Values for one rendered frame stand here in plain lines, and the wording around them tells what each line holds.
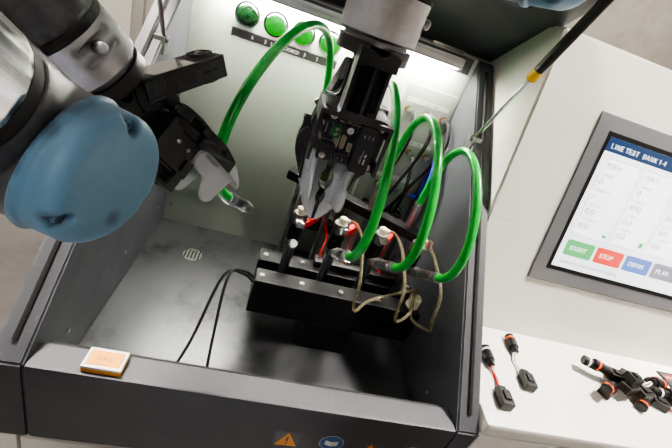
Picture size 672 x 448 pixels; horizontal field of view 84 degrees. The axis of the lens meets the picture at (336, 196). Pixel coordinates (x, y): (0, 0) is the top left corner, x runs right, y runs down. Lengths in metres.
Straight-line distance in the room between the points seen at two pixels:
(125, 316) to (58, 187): 0.66
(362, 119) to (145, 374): 0.46
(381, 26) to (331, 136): 0.11
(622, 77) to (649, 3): 2.47
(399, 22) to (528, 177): 0.52
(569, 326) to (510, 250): 0.25
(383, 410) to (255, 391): 0.20
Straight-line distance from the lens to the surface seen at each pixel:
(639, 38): 3.36
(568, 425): 0.85
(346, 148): 0.37
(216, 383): 0.62
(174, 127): 0.41
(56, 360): 0.65
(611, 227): 0.95
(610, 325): 1.08
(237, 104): 0.48
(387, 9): 0.35
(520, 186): 0.80
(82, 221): 0.22
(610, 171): 0.91
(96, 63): 0.37
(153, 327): 0.83
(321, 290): 0.75
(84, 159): 0.20
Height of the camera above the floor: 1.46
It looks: 26 degrees down
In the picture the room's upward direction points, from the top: 21 degrees clockwise
